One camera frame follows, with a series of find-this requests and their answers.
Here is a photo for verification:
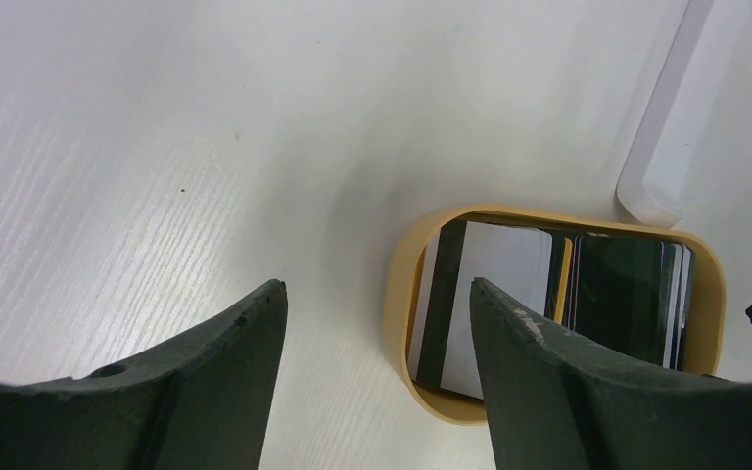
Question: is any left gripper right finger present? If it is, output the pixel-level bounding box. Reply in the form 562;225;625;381
470;278;752;469

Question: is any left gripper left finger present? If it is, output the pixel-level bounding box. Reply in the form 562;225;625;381
0;279;288;469

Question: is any white clothes rack frame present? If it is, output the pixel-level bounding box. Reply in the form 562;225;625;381
615;1;752;228

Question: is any yellow oval card tray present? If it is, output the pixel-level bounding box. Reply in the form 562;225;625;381
382;203;727;426

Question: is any stack of credit cards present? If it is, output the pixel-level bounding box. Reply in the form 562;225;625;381
407;220;693;399

